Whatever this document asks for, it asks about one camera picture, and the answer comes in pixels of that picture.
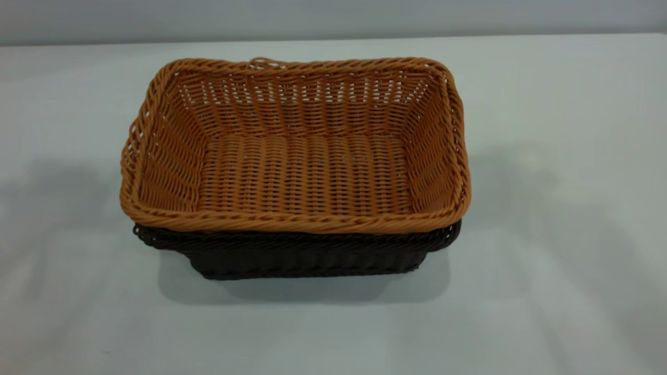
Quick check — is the orange woven basket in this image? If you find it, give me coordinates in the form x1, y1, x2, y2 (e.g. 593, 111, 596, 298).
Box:
119, 56, 472, 234

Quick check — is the black woven basket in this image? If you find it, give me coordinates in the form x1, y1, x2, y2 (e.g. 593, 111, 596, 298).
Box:
132, 219, 462, 281

